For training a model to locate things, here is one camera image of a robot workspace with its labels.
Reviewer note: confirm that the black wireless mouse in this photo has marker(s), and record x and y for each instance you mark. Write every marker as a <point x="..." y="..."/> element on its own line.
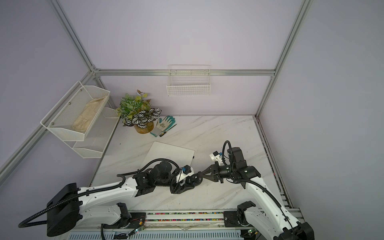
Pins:
<point x="194" y="180"/>

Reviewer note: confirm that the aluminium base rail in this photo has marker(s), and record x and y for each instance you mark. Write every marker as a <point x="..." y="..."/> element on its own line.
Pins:
<point x="172" y="225"/>

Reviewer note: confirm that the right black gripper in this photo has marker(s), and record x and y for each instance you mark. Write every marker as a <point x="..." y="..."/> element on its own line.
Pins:
<point x="214" y="168"/>

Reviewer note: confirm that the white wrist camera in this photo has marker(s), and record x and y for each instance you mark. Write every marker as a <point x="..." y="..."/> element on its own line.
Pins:
<point x="185" y="172"/>
<point x="217" y="157"/>

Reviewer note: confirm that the teal white work glove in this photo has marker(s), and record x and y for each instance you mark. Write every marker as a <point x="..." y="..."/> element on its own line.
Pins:
<point x="162" y="125"/>

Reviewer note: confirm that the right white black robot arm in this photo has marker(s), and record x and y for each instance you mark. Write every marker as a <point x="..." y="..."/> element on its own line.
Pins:
<point x="265" y="213"/>

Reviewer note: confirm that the white laptop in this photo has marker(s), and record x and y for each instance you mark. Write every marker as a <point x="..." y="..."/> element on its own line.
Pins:
<point x="179" y="155"/>

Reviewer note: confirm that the small black yellow screwdriver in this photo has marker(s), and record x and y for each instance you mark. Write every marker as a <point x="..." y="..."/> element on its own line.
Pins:
<point x="163" y="133"/>

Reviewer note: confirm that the upper white mesh shelf bin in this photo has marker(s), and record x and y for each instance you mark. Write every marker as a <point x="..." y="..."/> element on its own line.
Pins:
<point x="63" y="120"/>

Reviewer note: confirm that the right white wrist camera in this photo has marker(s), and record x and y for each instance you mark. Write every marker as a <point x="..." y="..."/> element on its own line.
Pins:
<point x="217" y="157"/>

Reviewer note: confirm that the potted green striped plant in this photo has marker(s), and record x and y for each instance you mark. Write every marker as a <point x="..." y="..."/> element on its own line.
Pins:
<point x="136" y="111"/>

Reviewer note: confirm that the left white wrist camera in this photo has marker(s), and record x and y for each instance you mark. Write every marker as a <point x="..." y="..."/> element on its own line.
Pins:
<point x="185" y="172"/>

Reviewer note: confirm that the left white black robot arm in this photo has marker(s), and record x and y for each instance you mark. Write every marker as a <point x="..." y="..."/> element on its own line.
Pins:
<point x="105" y="205"/>

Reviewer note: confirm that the white mesh shelf bin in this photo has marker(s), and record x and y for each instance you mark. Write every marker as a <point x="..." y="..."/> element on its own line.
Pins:
<point x="63" y="120"/>
<point x="96" y="142"/>

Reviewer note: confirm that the white wire wall basket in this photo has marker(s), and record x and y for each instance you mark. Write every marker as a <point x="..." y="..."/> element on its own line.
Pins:
<point x="189" y="80"/>

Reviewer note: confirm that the lower white mesh shelf bin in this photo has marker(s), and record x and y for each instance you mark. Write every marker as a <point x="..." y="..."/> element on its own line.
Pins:
<point x="96" y="142"/>

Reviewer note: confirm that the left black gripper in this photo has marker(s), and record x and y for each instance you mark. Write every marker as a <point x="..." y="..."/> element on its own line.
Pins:
<point x="179" y="188"/>

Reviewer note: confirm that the beige cloth in bin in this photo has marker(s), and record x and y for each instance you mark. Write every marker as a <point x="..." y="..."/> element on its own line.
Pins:
<point x="84" y="120"/>

